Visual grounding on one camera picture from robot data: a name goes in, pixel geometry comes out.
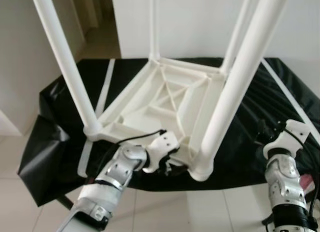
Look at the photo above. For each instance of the pink plastic object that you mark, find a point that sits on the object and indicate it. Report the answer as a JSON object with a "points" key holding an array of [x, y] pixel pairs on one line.
{"points": [[306, 183]]}

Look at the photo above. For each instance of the black metal table leg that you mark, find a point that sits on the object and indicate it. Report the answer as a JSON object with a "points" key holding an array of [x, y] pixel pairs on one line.
{"points": [[269, 220], [65, 203]]}

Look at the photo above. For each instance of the black plastic table cover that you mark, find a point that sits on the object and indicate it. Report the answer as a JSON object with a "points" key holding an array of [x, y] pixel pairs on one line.
{"points": [[55, 152]]}

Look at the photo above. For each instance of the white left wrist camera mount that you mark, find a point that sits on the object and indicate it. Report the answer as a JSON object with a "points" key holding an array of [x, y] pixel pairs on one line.
{"points": [[162, 144]]}

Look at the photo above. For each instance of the white plastic children table top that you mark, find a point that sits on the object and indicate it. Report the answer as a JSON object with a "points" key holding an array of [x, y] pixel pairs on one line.
{"points": [[160, 99]]}

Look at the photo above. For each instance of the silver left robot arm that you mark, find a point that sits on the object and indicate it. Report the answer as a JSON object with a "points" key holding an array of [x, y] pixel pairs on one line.
{"points": [[110, 177]]}

